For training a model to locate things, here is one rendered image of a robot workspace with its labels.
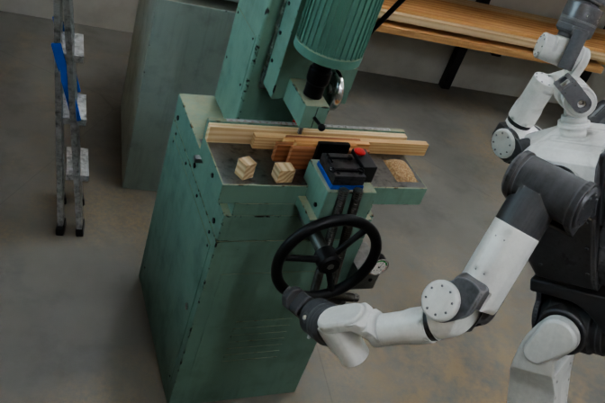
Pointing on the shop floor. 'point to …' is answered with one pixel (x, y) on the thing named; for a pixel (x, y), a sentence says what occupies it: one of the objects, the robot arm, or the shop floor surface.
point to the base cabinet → (219, 299)
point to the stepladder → (67, 79)
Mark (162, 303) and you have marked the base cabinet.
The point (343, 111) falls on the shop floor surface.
